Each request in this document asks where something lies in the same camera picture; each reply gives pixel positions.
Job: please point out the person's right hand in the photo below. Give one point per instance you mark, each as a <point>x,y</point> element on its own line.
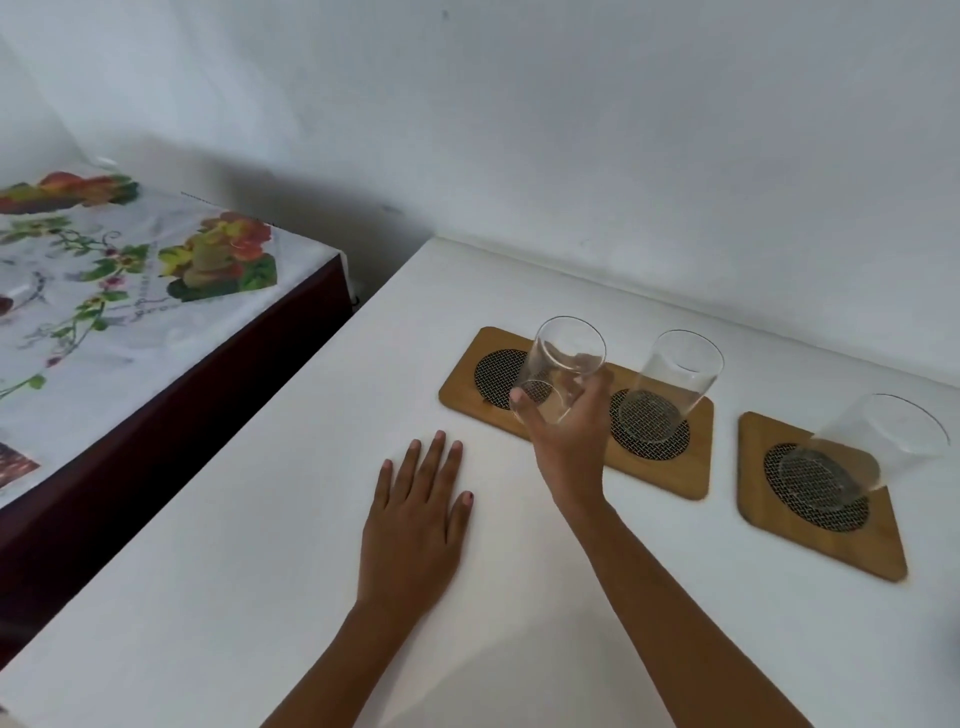
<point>574,457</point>

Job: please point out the person's left hand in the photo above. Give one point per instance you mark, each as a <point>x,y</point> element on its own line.
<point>409,540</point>

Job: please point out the person's right thumb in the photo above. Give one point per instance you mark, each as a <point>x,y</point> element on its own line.
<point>529,412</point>

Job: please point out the person's left middle finger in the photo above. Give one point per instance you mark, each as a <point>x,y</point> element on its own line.
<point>433,465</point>

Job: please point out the person's left thumb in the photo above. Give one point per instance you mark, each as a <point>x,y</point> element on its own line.
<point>463,514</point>

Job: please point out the person's left little finger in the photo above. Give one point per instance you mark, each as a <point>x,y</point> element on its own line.
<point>382,491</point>

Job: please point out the clear drinking glass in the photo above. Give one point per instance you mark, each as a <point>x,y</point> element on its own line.
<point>862,450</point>
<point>559,360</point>
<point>675,382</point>

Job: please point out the person's right forearm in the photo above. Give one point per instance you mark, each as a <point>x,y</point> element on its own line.
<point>660,622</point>

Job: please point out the person's left forearm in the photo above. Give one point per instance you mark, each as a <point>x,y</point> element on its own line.
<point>352,667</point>

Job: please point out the long wooden double coaster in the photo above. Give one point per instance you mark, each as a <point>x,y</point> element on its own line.
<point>465,382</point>

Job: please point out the floral printed white cloth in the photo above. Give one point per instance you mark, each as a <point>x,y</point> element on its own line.
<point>112,300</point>

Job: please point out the square wooden mesh coaster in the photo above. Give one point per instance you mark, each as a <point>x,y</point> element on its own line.
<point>847,547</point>

